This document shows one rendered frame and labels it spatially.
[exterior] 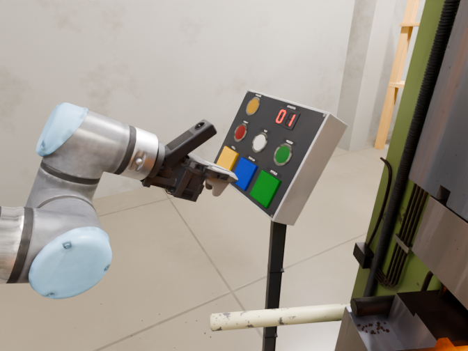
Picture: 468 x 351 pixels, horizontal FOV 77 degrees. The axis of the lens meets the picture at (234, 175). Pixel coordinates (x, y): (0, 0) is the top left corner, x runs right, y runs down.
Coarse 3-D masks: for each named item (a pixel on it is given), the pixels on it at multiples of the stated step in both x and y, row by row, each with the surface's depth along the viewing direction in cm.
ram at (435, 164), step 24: (456, 24) 34; (456, 48) 34; (456, 72) 34; (432, 96) 38; (456, 96) 35; (432, 120) 38; (456, 120) 35; (432, 144) 39; (456, 144) 35; (432, 168) 39; (456, 168) 35; (432, 192) 39; (456, 192) 35
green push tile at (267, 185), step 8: (264, 176) 74; (272, 176) 72; (256, 184) 75; (264, 184) 73; (272, 184) 71; (280, 184) 70; (256, 192) 74; (264, 192) 72; (272, 192) 70; (256, 200) 74; (264, 200) 72
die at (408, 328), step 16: (400, 304) 47; (416, 304) 46; (432, 304) 46; (448, 304) 46; (400, 320) 47; (416, 320) 43; (432, 320) 42; (448, 320) 42; (464, 320) 42; (400, 336) 47; (416, 336) 43; (432, 336) 40; (448, 336) 40; (464, 336) 40
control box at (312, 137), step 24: (264, 96) 83; (240, 120) 89; (264, 120) 81; (288, 120) 73; (312, 120) 68; (336, 120) 67; (240, 144) 86; (264, 144) 78; (288, 144) 71; (312, 144) 66; (336, 144) 70; (264, 168) 76; (288, 168) 69; (312, 168) 69; (240, 192) 80; (288, 192) 68; (288, 216) 71
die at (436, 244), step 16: (432, 208) 39; (448, 208) 37; (432, 224) 39; (448, 224) 36; (464, 224) 34; (416, 240) 42; (432, 240) 39; (448, 240) 37; (464, 240) 34; (432, 256) 39; (448, 256) 37; (464, 256) 34; (432, 272) 39; (448, 272) 37; (464, 272) 34; (448, 288) 37; (464, 288) 35; (464, 304) 35
